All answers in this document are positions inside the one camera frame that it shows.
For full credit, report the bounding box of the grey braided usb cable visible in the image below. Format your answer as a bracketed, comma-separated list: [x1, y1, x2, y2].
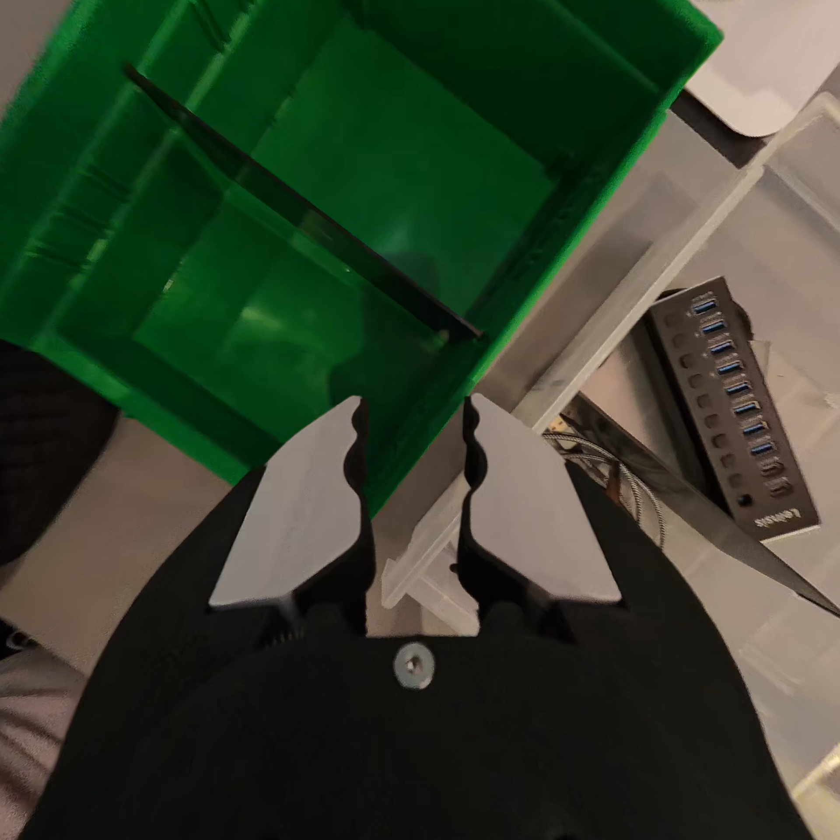
[543, 430, 667, 549]

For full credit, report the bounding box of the green plastic bin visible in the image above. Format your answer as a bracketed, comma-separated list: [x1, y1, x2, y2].
[0, 0, 725, 519]

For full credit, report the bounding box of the black textured pad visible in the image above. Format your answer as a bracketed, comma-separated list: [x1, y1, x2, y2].
[0, 341, 122, 565]

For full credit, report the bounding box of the black multiport usb hub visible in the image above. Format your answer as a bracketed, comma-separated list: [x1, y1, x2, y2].
[643, 276, 823, 544]

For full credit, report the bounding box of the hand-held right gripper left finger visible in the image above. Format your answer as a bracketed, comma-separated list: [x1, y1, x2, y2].
[209, 395, 376, 613]

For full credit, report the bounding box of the clear plastic bin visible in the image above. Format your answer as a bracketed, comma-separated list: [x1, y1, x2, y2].
[381, 92, 840, 840]

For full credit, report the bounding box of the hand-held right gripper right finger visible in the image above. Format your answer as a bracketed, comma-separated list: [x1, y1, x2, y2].
[456, 392, 623, 613]

